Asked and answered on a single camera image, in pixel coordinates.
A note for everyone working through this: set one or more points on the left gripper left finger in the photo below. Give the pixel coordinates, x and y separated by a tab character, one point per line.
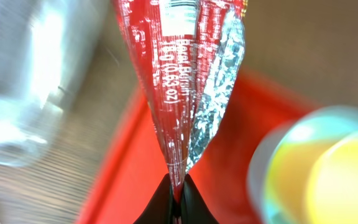
159	209

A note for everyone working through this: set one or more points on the red serving tray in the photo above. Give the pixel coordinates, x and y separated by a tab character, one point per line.
134	165

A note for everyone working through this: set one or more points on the red snack wrapper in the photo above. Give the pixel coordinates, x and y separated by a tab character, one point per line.
186	54

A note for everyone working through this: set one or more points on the light blue small bowl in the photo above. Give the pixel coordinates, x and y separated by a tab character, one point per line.
329	123

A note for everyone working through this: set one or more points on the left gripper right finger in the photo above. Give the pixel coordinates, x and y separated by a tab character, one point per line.
193	208

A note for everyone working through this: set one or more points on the yellow plastic cup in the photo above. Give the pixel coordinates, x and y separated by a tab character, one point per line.
313	182

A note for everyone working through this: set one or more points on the clear plastic waste bin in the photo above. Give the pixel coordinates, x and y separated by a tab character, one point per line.
45	49

